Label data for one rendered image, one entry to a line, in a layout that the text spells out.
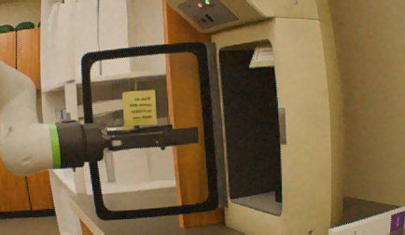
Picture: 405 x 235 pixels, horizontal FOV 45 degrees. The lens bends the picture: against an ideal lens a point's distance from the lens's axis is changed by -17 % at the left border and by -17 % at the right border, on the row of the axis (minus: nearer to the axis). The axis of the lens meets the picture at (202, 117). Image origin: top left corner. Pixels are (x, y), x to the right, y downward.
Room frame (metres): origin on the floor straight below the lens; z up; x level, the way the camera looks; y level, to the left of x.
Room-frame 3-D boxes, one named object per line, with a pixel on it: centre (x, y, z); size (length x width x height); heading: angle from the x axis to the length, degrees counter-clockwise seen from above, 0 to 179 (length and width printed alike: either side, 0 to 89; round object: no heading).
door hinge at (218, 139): (1.36, -0.03, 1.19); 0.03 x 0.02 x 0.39; 22
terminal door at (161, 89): (1.32, 0.12, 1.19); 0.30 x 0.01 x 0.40; 106
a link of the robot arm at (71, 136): (1.06, 0.26, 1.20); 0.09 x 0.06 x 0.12; 22
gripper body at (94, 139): (1.09, 0.19, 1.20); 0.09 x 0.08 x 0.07; 112
